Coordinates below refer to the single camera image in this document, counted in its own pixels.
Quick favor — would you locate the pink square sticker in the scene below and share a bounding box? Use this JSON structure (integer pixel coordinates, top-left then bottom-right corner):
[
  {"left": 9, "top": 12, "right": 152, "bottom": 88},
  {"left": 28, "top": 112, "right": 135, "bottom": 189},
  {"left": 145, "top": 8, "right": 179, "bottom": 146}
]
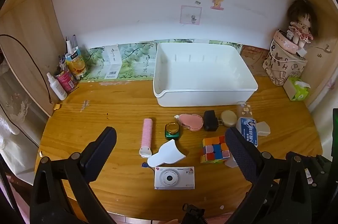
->
[{"left": 180, "top": 5, "right": 202, "bottom": 25}]

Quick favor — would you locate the pink correction tape dispenser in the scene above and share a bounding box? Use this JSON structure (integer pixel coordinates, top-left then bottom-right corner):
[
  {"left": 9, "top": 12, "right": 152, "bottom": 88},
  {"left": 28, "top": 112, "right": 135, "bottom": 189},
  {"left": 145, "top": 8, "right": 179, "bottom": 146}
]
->
[{"left": 174, "top": 113, "right": 204, "bottom": 132}]

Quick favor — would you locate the white plastic bin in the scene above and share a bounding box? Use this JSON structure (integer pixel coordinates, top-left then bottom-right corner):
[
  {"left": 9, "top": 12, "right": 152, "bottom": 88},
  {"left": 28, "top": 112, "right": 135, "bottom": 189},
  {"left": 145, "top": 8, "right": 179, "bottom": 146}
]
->
[{"left": 153, "top": 42, "right": 258, "bottom": 107}]

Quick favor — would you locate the green tissue pack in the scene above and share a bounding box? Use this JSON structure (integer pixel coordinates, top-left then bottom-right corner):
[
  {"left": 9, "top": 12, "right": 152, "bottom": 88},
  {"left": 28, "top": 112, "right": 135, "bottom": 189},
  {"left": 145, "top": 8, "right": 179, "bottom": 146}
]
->
[{"left": 283, "top": 76, "right": 311, "bottom": 101}]

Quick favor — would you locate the red can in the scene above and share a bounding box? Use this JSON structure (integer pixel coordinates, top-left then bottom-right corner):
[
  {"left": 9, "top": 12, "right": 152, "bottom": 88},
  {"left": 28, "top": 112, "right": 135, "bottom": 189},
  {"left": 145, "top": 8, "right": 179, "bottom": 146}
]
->
[{"left": 54, "top": 69, "right": 76, "bottom": 94}]

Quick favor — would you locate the translucent box with blue label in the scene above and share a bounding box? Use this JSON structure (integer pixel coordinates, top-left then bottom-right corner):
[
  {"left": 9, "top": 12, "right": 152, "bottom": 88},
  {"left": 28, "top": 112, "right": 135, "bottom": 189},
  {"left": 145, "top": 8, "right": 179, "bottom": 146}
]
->
[{"left": 236, "top": 117, "right": 258, "bottom": 147}]

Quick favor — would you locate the white tube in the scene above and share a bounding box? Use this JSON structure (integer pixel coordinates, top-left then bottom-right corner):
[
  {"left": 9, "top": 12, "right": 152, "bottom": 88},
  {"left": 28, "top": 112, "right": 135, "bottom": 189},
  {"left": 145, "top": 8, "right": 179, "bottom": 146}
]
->
[{"left": 65, "top": 35, "right": 80, "bottom": 55}]

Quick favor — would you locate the clear plastic box with stickers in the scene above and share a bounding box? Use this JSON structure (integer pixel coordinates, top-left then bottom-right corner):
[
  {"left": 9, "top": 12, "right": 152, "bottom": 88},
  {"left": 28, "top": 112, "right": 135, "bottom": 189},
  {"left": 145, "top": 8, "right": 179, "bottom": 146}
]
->
[{"left": 237, "top": 101, "right": 254, "bottom": 117}]

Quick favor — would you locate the white spray bottle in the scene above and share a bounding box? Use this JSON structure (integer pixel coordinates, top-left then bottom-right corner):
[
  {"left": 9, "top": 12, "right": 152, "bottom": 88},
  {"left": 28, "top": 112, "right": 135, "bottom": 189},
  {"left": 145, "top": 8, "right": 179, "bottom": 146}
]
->
[{"left": 47, "top": 72, "right": 68, "bottom": 101}]

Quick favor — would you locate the black cable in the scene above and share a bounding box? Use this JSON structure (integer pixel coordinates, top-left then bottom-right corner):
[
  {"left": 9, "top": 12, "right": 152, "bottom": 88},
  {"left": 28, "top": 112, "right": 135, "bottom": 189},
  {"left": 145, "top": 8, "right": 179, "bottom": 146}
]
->
[{"left": 0, "top": 34, "right": 53, "bottom": 104}]

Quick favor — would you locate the white box with barcode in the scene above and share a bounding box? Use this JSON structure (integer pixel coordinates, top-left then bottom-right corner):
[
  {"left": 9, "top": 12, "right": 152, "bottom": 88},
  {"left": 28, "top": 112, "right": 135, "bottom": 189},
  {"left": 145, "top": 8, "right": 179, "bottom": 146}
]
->
[{"left": 102, "top": 45, "right": 122, "bottom": 80}]

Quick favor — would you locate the gold oval compact case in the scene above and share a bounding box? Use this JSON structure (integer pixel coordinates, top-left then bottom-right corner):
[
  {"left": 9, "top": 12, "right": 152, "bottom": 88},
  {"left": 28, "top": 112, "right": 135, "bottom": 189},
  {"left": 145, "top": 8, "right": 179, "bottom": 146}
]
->
[{"left": 220, "top": 110, "right": 238, "bottom": 127}]

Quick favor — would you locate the beige canvas bag with letters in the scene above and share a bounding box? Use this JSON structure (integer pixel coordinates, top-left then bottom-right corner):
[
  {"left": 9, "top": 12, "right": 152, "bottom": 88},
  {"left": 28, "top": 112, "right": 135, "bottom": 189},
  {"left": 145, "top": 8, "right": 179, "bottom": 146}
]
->
[{"left": 262, "top": 38, "right": 308, "bottom": 86}]

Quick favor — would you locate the pink round tin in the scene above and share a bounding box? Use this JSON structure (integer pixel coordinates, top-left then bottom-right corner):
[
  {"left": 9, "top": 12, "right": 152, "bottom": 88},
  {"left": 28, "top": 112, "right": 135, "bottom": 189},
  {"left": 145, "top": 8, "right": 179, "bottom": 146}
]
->
[{"left": 273, "top": 29, "right": 299, "bottom": 53}]

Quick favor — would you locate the colourful puzzle cube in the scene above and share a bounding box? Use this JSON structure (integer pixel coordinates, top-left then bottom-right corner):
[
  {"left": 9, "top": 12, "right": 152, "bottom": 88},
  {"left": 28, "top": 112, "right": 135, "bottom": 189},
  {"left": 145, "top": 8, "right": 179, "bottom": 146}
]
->
[{"left": 200, "top": 135, "right": 230, "bottom": 164}]

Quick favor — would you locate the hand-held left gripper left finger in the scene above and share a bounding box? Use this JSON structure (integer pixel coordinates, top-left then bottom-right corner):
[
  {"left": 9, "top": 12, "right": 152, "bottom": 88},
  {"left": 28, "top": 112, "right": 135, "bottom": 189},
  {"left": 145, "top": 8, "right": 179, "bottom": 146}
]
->
[{"left": 30, "top": 126, "right": 118, "bottom": 224}]

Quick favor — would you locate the white lace curtain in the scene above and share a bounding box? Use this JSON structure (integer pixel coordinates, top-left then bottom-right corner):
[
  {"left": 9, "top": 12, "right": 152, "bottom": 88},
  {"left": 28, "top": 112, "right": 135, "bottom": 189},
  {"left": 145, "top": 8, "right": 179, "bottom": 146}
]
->
[{"left": 0, "top": 63, "right": 40, "bottom": 177}]

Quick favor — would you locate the white toy camera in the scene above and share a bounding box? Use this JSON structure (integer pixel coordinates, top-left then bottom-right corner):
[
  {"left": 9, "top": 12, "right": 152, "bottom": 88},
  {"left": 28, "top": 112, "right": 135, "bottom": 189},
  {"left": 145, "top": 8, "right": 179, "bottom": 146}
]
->
[{"left": 154, "top": 166, "right": 196, "bottom": 190}]

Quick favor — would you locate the brown-haired doll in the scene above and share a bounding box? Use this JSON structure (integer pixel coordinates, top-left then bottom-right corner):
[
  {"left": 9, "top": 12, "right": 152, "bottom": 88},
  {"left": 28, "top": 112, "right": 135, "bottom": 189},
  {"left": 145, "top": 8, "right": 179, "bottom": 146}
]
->
[{"left": 287, "top": 0, "right": 319, "bottom": 49}]

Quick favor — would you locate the brown cardboard with drawing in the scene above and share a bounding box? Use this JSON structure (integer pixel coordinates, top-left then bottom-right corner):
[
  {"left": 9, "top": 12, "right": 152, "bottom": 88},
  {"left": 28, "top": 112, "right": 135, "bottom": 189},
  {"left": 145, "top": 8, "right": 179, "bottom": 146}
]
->
[{"left": 240, "top": 46, "right": 272, "bottom": 77}]

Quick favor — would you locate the black power adapter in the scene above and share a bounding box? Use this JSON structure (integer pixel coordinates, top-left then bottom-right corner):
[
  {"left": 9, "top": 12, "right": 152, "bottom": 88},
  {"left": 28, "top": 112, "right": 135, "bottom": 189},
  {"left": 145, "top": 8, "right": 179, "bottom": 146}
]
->
[{"left": 203, "top": 110, "right": 219, "bottom": 132}]

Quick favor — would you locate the white plastic scraper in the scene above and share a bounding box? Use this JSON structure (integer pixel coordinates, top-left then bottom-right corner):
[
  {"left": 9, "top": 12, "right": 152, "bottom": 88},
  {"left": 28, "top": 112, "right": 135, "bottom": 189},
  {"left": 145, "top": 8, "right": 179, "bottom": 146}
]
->
[{"left": 146, "top": 139, "right": 186, "bottom": 168}]

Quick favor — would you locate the pink roller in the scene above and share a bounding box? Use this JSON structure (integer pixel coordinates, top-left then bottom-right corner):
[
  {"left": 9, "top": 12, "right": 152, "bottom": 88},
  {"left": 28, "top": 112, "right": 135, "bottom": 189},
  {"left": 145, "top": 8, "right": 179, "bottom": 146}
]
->
[{"left": 139, "top": 118, "right": 154, "bottom": 156}]

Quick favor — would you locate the green jar with gold lid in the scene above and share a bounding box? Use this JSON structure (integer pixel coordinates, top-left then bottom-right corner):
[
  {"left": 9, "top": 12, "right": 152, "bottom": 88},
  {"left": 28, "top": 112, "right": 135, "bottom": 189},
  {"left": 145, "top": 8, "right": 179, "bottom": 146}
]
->
[{"left": 165, "top": 122, "right": 182, "bottom": 140}]

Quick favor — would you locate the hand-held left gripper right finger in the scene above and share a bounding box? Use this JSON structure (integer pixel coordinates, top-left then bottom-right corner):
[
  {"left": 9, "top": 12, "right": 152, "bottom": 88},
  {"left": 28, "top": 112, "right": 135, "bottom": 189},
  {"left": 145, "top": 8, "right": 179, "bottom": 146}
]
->
[{"left": 224, "top": 127, "right": 317, "bottom": 224}]

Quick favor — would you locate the translucent white block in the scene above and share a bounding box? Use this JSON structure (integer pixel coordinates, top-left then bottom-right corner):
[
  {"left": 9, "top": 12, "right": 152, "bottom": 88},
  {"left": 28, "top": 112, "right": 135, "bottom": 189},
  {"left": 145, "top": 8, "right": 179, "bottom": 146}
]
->
[{"left": 225, "top": 157, "right": 239, "bottom": 168}]

